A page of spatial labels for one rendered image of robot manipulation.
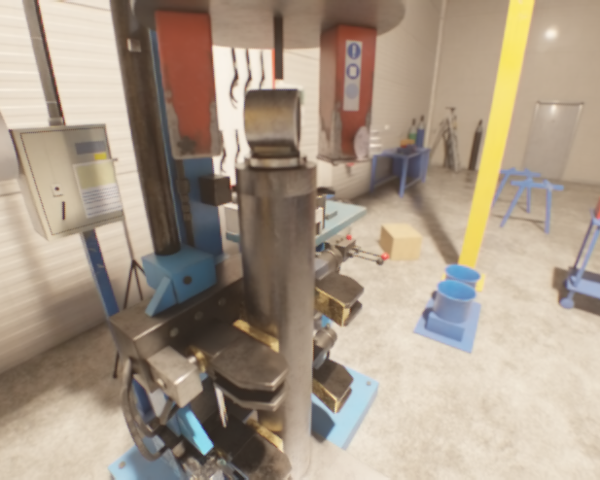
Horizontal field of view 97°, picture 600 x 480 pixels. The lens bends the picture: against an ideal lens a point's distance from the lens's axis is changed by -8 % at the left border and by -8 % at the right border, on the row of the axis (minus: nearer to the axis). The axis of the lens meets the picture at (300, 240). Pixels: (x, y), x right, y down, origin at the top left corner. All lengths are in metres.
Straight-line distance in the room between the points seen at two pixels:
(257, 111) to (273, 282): 0.42
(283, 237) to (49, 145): 0.92
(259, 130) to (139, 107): 0.35
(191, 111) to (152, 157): 0.27
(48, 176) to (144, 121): 0.53
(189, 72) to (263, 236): 0.39
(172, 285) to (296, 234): 0.39
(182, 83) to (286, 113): 0.22
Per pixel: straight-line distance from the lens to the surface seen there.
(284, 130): 0.70
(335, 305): 1.04
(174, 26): 0.71
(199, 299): 0.94
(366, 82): 0.82
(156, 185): 0.93
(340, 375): 1.42
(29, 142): 1.32
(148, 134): 0.92
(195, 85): 0.70
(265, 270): 0.77
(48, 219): 1.36
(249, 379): 0.79
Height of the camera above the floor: 1.59
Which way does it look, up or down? 23 degrees down
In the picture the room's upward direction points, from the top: straight up
